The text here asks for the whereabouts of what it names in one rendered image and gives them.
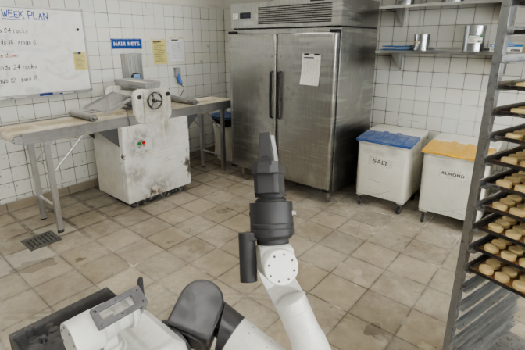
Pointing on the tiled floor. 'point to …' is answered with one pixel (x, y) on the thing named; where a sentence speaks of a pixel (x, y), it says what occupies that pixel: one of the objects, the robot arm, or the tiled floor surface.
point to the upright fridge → (324, 105)
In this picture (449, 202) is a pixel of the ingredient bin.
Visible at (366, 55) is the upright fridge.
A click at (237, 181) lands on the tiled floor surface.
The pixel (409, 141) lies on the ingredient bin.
